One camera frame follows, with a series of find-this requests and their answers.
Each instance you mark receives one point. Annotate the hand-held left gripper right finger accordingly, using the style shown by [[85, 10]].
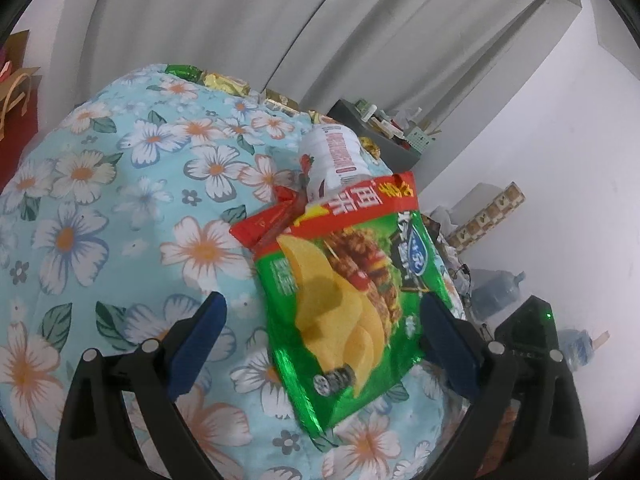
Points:
[[450, 345]]

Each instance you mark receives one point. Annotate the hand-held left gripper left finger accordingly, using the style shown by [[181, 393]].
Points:
[[197, 345]]

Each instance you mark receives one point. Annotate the green chip bag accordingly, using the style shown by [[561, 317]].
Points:
[[340, 310]]

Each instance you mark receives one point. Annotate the red yellow snack packet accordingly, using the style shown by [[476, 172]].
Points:
[[260, 227]]

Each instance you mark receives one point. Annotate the white plastic bottle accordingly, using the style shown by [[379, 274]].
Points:
[[335, 160]]

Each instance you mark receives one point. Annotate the blue water jug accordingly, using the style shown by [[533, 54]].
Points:
[[495, 292], [575, 347]]

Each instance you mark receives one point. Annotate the patterned cardboard tube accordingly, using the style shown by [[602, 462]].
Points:
[[492, 215]]

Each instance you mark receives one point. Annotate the blue floral blanket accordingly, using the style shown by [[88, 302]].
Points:
[[125, 210]]

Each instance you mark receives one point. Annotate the grey cabinet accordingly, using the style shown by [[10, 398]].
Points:
[[400, 165]]

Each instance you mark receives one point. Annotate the green storage basket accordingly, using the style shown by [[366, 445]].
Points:
[[419, 140]]

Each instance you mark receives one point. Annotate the small white bottle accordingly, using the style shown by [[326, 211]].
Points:
[[370, 112]]

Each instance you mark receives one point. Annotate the gold foil packet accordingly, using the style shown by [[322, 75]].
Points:
[[281, 100], [225, 83]]

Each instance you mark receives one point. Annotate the green foil packet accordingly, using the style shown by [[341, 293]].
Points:
[[182, 71]]

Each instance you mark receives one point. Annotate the red gift bag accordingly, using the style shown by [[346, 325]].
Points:
[[20, 125]]

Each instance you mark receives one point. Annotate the grey curtain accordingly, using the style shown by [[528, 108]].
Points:
[[250, 20]]

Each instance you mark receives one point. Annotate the cardboard box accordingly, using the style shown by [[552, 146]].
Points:
[[17, 45]]

